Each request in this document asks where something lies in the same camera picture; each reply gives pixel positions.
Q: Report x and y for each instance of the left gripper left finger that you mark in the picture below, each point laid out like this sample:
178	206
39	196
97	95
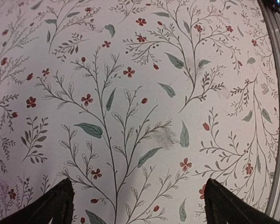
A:
55	207

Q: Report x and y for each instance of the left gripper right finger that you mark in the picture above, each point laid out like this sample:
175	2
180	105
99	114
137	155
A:
223	207

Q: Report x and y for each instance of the floral tablecloth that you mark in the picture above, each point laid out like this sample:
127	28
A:
138	103

